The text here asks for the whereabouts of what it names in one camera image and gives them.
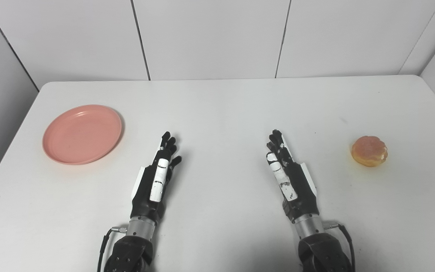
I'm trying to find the pink round plate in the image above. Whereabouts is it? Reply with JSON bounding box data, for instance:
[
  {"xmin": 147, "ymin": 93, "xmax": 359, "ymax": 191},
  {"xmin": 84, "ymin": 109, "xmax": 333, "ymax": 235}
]
[{"xmin": 42, "ymin": 105, "xmax": 123, "ymax": 165}]

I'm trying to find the golden cream puff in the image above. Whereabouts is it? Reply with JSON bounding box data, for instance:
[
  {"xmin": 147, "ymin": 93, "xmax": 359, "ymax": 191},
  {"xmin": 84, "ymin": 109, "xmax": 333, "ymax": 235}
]
[{"xmin": 351, "ymin": 136, "xmax": 388, "ymax": 168}]

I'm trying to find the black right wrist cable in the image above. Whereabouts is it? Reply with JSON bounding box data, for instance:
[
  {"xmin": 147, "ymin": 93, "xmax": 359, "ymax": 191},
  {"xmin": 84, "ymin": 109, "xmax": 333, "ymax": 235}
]
[{"xmin": 323, "ymin": 222, "xmax": 356, "ymax": 272}]

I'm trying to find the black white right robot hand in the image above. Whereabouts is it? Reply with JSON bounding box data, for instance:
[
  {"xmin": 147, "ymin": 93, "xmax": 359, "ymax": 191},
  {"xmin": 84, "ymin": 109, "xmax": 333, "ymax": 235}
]
[{"xmin": 266, "ymin": 129, "xmax": 320, "ymax": 223}]

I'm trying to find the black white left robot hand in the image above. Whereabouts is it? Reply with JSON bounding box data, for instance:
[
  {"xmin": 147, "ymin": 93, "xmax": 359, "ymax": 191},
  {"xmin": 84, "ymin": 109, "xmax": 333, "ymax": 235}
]
[{"xmin": 131, "ymin": 131, "xmax": 182, "ymax": 223}]

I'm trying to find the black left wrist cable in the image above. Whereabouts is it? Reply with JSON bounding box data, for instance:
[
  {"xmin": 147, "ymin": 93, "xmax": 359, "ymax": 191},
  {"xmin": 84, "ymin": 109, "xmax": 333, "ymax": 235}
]
[{"xmin": 97, "ymin": 226, "xmax": 128, "ymax": 272}]

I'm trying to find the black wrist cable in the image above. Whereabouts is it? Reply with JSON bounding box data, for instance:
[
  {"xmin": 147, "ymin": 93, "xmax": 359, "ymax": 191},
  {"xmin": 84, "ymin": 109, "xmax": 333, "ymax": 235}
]
[
  {"xmin": 97, "ymin": 226, "xmax": 128, "ymax": 272},
  {"xmin": 323, "ymin": 222, "xmax": 356, "ymax": 272}
]

